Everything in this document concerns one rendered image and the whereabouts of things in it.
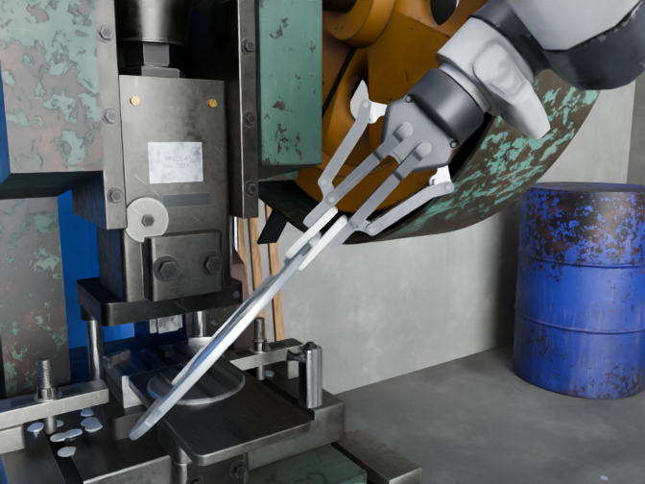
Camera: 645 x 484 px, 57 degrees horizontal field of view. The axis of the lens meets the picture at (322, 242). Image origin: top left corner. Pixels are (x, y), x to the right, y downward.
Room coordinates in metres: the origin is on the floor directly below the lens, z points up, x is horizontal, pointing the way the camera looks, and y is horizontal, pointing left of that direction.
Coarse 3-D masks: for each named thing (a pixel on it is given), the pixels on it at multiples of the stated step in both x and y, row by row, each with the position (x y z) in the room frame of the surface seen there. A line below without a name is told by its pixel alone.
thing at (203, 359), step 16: (304, 256) 0.55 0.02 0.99; (288, 272) 0.53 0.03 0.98; (272, 288) 0.51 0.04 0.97; (256, 304) 0.50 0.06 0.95; (240, 320) 0.57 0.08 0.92; (224, 336) 0.56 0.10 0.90; (208, 352) 0.56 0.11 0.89; (192, 368) 0.57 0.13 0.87; (208, 368) 0.48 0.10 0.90; (192, 384) 0.48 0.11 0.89; (160, 400) 0.66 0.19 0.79; (176, 400) 0.48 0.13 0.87; (144, 416) 0.62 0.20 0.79; (160, 416) 0.48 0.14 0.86; (144, 432) 0.50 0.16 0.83
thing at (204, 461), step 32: (160, 384) 0.72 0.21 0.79; (224, 384) 0.72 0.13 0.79; (256, 384) 0.73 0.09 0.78; (192, 416) 0.64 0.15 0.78; (224, 416) 0.64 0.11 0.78; (256, 416) 0.64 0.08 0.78; (288, 416) 0.64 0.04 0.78; (192, 448) 0.57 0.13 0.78; (224, 448) 0.57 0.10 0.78; (256, 448) 0.59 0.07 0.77; (192, 480) 0.67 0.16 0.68; (224, 480) 0.69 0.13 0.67
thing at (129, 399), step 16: (144, 352) 0.84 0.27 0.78; (160, 352) 0.87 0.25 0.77; (176, 352) 0.84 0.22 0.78; (192, 352) 0.84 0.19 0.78; (112, 368) 0.79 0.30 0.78; (128, 368) 0.78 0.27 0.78; (144, 368) 0.78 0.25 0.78; (160, 368) 0.78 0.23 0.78; (112, 384) 0.80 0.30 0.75; (128, 384) 0.76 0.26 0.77; (128, 400) 0.76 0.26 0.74
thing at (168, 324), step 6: (162, 318) 0.81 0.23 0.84; (168, 318) 0.82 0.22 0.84; (174, 318) 0.82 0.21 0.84; (180, 318) 0.83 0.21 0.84; (150, 324) 0.81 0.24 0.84; (156, 324) 0.81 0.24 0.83; (162, 324) 0.81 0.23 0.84; (168, 324) 0.82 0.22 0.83; (174, 324) 0.82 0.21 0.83; (180, 324) 0.83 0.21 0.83; (150, 330) 0.81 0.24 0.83; (156, 330) 0.81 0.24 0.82; (162, 330) 0.81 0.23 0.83; (168, 330) 0.82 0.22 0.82; (174, 330) 0.82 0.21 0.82
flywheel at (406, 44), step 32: (384, 0) 0.97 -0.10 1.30; (416, 0) 0.94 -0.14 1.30; (448, 0) 1.04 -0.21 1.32; (480, 0) 0.83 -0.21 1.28; (352, 32) 1.01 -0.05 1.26; (384, 32) 0.99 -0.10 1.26; (416, 32) 0.93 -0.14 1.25; (448, 32) 0.88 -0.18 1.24; (352, 64) 1.06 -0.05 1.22; (384, 64) 0.99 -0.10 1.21; (416, 64) 0.93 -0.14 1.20; (384, 96) 0.99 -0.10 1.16; (480, 128) 0.79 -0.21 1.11; (352, 160) 1.06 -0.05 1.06; (384, 160) 0.99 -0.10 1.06; (320, 192) 1.09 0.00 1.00; (352, 192) 1.00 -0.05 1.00
